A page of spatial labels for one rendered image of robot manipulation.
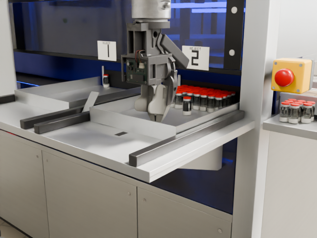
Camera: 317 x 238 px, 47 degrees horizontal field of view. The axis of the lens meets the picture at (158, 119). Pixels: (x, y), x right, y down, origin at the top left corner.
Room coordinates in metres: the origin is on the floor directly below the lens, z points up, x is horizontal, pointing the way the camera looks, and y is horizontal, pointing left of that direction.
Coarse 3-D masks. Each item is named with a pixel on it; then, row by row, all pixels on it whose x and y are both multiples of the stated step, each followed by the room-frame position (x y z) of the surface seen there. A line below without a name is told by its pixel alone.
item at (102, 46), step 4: (100, 44) 1.20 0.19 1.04; (104, 44) 1.19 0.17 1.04; (108, 44) 1.18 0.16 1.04; (112, 44) 1.17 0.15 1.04; (100, 48) 1.20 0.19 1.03; (104, 48) 1.19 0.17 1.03; (112, 48) 1.17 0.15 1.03; (100, 52) 1.20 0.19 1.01; (104, 52) 1.19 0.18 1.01; (112, 52) 1.17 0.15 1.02; (100, 56) 1.20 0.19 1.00; (104, 56) 1.19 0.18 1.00; (112, 56) 1.17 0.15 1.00; (116, 56) 1.16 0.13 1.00; (112, 60) 1.17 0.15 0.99; (116, 60) 1.16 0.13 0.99
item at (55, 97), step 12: (60, 84) 1.19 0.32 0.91; (72, 84) 1.23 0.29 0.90; (84, 84) 1.27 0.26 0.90; (96, 84) 1.31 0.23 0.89; (24, 96) 1.03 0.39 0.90; (36, 96) 0.99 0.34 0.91; (48, 96) 1.13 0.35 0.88; (60, 96) 1.13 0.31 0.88; (72, 96) 1.13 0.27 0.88; (84, 96) 1.13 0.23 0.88; (108, 96) 1.01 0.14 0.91; (120, 96) 1.05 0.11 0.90; (48, 108) 0.96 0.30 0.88; (60, 108) 0.93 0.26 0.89
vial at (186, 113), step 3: (186, 99) 0.89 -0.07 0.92; (189, 99) 0.90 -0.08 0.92; (183, 102) 0.90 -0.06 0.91; (186, 102) 0.90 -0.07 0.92; (189, 102) 0.90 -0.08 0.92; (183, 105) 0.90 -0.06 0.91; (186, 105) 0.89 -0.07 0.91; (189, 105) 0.89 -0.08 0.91; (183, 108) 0.90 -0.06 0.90; (186, 108) 0.89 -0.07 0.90; (189, 108) 0.89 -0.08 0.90; (183, 111) 0.90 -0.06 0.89; (186, 111) 0.89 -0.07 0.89; (189, 111) 0.89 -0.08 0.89; (183, 114) 0.90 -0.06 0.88; (186, 114) 0.89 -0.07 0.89; (189, 114) 0.89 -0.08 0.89
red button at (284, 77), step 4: (284, 68) 0.80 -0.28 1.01; (276, 72) 0.80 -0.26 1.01; (280, 72) 0.79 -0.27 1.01; (284, 72) 0.79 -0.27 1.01; (288, 72) 0.78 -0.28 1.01; (292, 72) 0.79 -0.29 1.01; (276, 76) 0.80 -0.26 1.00; (280, 76) 0.79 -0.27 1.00; (284, 76) 0.78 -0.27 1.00; (288, 76) 0.78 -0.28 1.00; (292, 76) 0.78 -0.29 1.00; (276, 80) 0.80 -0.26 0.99; (280, 80) 0.79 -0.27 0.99; (284, 80) 0.78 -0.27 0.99; (288, 80) 0.78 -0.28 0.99; (292, 80) 0.78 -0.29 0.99; (280, 84) 0.79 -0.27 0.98; (284, 84) 0.78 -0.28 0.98; (288, 84) 0.78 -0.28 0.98
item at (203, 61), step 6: (186, 48) 0.99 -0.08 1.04; (192, 48) 0.98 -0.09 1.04; (198, 48) 0.97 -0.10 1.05; (204, 48) 0.95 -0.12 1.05; (186, 54) 0.99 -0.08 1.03; (192, 54) 0.98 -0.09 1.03; (204, 54) 0.95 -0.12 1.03; (198, 60) 0.96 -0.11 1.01; (204, 60) 0.95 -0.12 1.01; (192, 66) 0.98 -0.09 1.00; (198, 66) 0.96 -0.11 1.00; (204, 66) 0.95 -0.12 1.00
